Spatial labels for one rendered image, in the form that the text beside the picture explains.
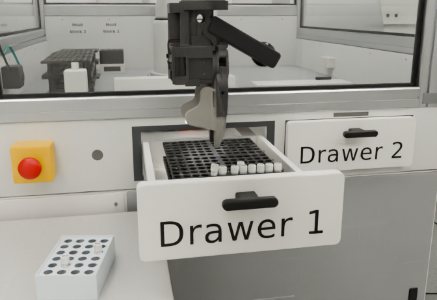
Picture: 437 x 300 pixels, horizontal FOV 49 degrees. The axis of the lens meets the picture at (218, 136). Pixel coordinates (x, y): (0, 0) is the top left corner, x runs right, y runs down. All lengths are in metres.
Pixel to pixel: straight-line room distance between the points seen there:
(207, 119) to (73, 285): 0.30
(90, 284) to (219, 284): 0.46
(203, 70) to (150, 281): 0.32
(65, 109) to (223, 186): 0.42
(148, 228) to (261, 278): 0.52
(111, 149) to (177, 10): 0.38
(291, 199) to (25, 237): 0.49
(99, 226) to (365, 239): 0.60
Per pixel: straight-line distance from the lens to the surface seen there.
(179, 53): 0.68
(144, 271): 0.78
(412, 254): 1.27
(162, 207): 0.65
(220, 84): 0.68
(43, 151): 0.94
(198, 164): 0.81
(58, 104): 0.96
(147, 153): 0.90
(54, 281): 0.73
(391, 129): 1.10
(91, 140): 0.97
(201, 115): 0.70
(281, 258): 1.13
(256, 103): 0.99
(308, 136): 1.02
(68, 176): 1.00
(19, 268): 0.84
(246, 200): 0.63
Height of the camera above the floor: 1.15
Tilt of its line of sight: 14 degrees down
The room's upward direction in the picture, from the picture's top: straight up
